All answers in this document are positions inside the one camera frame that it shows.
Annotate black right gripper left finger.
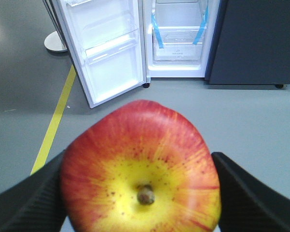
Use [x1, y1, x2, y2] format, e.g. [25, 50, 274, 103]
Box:
[0, 153, 67, 232]

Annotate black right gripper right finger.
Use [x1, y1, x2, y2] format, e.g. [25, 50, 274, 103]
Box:
[211, 152, 290, 232]

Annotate red yellow apple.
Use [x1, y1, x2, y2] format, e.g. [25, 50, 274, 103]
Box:
[60, 100, 221, 232]

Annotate dark grey fridge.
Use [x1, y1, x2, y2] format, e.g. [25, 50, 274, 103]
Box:
[141, 0, 290, 88]

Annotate open white fridge door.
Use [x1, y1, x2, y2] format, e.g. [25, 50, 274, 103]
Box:
[44, 0, 148, 108]

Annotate metal stand with round base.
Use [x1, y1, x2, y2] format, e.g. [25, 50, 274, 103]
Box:
[43, 0, 68, 53]

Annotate clear crisper drawer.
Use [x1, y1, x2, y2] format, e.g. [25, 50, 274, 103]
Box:
[152, 26, 207, 65]

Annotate clear lower door bin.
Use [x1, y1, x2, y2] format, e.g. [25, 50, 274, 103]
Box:
[83, 29, 139, 65]

